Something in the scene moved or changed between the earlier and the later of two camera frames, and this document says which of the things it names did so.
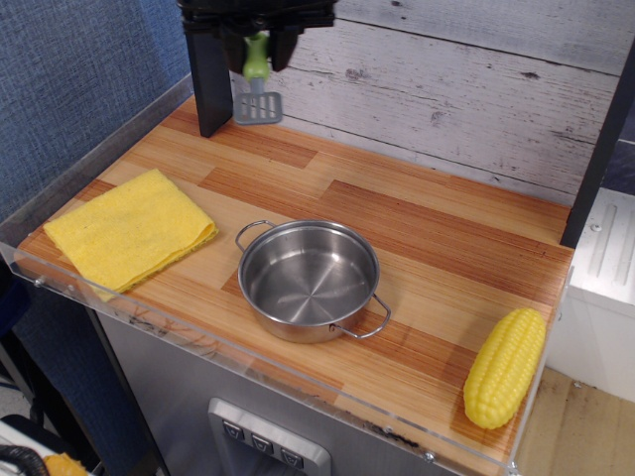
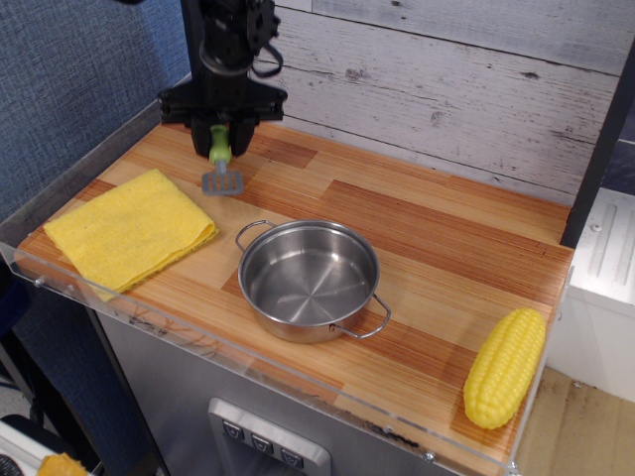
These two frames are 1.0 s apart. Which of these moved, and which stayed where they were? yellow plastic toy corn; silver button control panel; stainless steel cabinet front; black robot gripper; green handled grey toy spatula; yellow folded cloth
Moved: green handled grey toy spatula; black robot gripper
Stayed: yellow plastic toy corn; yellow folded cloth; silver button control panel; stainless steel cabinet front
